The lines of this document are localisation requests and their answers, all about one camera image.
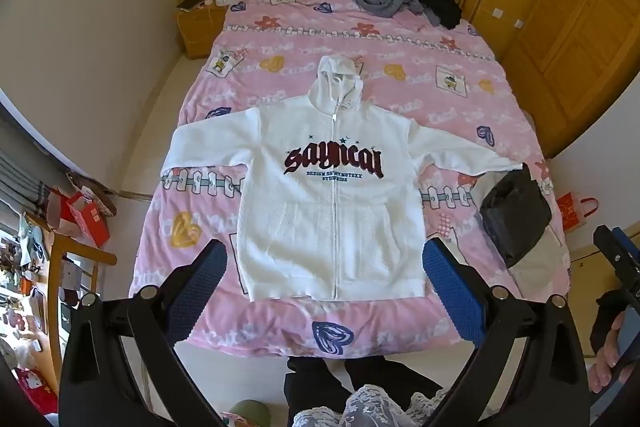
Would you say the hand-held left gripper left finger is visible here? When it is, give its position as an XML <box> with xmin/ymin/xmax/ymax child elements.
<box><xmin>59</xmin><ymin>239</ymin><xmax>230</xmax><ymax>427</ymax></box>

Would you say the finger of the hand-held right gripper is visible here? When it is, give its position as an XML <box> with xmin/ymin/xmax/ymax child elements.
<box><xmin>593</xmin><ymin>226</ymin><xmax>640</xmax><ymax>295</ymax></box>

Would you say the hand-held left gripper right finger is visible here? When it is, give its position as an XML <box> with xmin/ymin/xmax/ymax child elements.
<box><xmin>422</xmin><ymin>237</ymin><xmax>593</xmax><ymax>427</ymax></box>

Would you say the white zip hoodie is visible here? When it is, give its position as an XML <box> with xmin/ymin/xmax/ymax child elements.
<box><xmin>162</xmin><ymin>55</ymin><xmax>523</xmax><ymax>303</ymax></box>

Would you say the person's right hand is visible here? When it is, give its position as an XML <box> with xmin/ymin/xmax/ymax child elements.
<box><xmin>587</xmin><ymin>309</ymin><xmax>640</xmax><ymax>395</ymax></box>

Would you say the red paper bag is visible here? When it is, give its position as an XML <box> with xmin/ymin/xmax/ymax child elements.
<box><xmin>556</xmin><ymin>193</ymin><xmax>600</xmax><ymax>235</ymax></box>

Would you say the beige cloth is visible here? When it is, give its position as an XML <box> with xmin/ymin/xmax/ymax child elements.
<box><xmin>507</xmin><ymin>227</ymin><xmax>571</xmax><ymax>303</ymax></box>

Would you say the wooden shelf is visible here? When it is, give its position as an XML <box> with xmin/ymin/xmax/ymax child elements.
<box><xmin>25</xmin><ymin>212</ymin><xmax>118</xmax><ymax>358</ymax></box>

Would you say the red open box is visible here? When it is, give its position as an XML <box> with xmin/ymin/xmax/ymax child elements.
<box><xmin>65</xmin><ymin>192</ymin><xmax>112</xmax><ymax>249</ymax></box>

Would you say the green hat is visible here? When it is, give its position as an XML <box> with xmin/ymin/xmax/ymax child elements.
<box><xmin>227</xmin><ymin>399</ymin><xmax>273</xmax><ymax>427</ymax></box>

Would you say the white lace garment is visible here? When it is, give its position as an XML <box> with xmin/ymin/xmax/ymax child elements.
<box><xmin>292</xmin><ymin>384</ymin><xmax>446</xmax><ymax>427</ymax></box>

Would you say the wooden wardrobe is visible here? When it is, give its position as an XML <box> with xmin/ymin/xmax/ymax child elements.
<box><xmin>472</xmin><ymin>0</ymin><xmax>640</xmax><ymax>158</ymax></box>

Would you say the wooden nightstand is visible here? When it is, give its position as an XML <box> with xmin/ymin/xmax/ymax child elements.
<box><xmin>176</xmin><ymin>2</ymin><xmax>231</xmax><ymax>60</ymax></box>

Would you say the pink printed blanket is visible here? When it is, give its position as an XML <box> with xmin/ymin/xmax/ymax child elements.
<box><xmin>129</xmin><ymin>0</ymin><xmax>573</xmax><ymax>358</ymax></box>

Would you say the grey crumpled cloth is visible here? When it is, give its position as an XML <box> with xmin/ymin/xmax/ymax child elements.
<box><xmin>348</xmin><ymin>0</ymin><xmax>421</xmax><ymax>18</ymax></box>

